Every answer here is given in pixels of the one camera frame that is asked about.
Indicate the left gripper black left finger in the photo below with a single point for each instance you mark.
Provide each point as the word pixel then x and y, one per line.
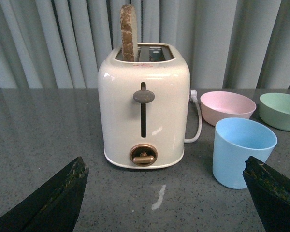
pixel 53 207

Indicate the cream two-slot toaster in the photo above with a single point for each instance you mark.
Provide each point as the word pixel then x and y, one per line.
pixel 144 107

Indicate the green plastic bowl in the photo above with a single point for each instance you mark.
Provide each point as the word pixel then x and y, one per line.
pixel 275 110

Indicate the grey pleated curtain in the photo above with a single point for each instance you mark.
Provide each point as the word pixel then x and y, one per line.
pixel 238 44

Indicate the pink plastic bowl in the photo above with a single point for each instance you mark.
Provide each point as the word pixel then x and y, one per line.
pixel 217 105

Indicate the brown bread slice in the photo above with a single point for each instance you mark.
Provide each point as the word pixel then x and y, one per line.
pixel 128 24

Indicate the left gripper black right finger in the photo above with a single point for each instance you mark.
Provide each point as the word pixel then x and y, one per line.
pixel 270 192

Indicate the light blue plastic cup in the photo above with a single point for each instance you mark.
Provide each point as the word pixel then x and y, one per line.
pixel 236 139

